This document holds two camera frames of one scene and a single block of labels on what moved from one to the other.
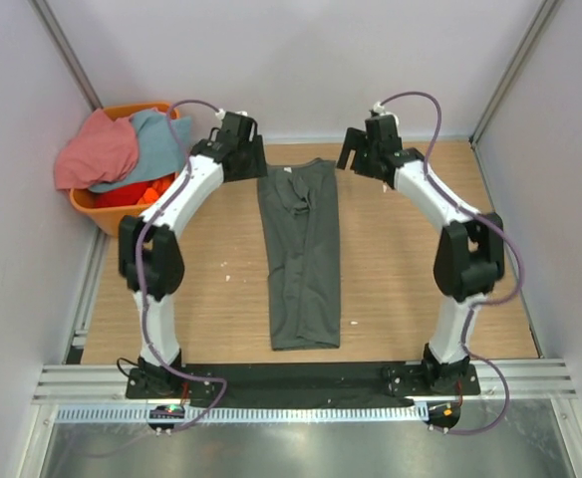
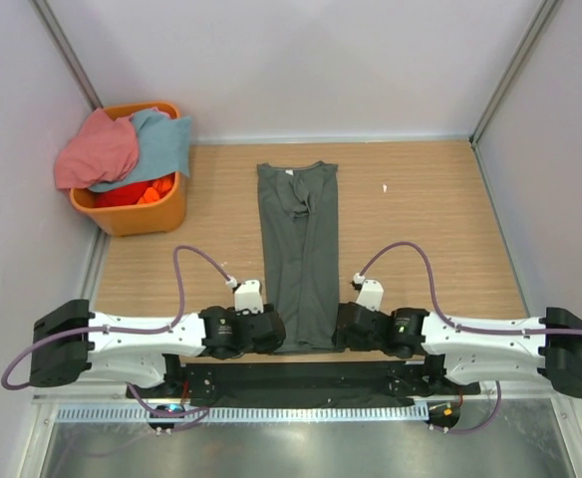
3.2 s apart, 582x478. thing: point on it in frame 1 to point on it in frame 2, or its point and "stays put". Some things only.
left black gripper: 258,166 to 250,314
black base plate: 304,384 stays put
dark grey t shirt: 299,211 stays put
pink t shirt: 102,150 stays put
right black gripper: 353,140 to 342,341
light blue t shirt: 158,153 stays put
